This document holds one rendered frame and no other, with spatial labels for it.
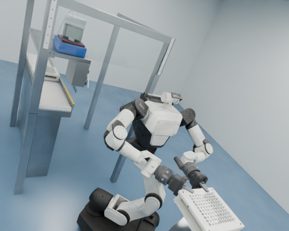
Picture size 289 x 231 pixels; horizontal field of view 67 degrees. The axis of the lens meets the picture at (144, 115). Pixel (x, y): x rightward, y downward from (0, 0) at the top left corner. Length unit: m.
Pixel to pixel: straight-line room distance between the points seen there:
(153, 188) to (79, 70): 1.06
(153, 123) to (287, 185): 3.09
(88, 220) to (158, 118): 1.09
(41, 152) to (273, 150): 3.50
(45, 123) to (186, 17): 4.52
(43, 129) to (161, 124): 1.17
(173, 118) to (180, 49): 4.60
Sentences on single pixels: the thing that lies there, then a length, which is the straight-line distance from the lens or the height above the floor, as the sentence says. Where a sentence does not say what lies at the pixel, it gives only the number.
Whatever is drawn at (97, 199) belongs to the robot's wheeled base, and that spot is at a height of 0.32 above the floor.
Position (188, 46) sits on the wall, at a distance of 6.05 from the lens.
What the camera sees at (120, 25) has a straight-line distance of 1.75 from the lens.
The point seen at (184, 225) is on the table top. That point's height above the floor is 0.89.
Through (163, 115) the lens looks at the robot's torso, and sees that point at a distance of 1.40.
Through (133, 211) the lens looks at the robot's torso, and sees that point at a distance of 1.93.
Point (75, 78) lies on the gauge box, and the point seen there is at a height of 1.16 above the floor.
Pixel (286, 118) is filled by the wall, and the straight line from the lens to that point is 4.22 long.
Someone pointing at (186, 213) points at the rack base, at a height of 1.04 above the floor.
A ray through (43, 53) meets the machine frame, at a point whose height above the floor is 1.32.
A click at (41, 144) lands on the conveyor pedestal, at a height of 0.41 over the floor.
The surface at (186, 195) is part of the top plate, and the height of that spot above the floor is 1.08.
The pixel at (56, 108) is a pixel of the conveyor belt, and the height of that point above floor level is 0.87.
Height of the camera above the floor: 1.76
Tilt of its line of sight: 23 degrees down
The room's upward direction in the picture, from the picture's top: 22 degrees clockwise
